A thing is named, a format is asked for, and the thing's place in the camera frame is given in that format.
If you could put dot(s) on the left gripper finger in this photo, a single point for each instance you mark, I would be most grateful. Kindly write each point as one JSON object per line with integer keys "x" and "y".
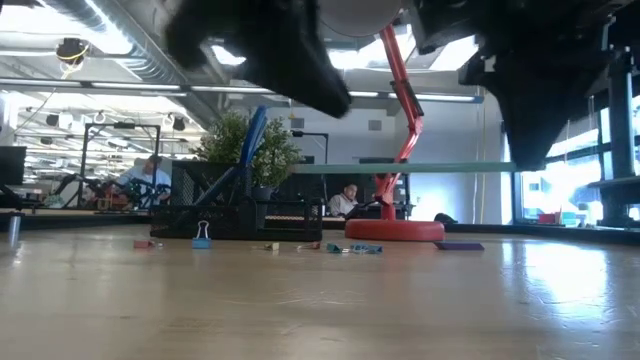
{"x": 310, "y": 85}

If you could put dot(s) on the person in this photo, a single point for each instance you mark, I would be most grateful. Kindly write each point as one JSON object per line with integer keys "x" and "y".
{"x": 345, "y": 202}
{"x": 147, "y": 175}

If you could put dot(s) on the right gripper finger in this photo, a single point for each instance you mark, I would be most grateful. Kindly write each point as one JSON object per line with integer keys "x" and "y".
{"x": 540, "y": 110}

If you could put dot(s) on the cream binder clip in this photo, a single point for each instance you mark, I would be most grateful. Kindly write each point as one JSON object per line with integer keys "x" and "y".
{"x": 271, "y": 246}

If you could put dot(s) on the large blue binder clip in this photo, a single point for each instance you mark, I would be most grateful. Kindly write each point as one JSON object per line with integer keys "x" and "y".
{"x": 201, "y": 243}

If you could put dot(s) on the black ceiling camera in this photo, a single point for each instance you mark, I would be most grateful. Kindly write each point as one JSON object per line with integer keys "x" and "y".
{"x": 71, "y": 50}

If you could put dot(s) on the black monitor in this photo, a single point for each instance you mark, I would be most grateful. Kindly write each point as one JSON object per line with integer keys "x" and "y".
{"x": 12, "y": 165}

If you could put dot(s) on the black background station frame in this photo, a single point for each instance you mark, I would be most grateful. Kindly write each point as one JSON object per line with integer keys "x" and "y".
{"x": 85, "y": 165}

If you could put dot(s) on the purple sticky note pad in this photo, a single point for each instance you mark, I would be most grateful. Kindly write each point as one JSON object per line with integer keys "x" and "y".
{"x": 459, "y": 246}

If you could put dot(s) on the silver metal post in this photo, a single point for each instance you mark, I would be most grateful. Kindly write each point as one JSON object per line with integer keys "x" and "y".
{"x": 14, "y": 230}

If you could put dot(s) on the black mesh desk organizer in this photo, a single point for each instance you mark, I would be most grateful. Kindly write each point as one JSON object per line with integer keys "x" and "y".
{"x": 290, "y": 222}

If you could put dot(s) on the red desk lamp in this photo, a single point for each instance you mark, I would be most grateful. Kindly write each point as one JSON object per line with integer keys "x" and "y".
{"x": 395, "y": 230}

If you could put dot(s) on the black rounded object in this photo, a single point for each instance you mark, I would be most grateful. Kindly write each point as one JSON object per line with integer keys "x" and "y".
{"x": 445, "y": 218}

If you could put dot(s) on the black cabinet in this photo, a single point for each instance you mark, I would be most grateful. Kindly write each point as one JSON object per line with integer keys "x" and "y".
{"x": 372, "y": 180}

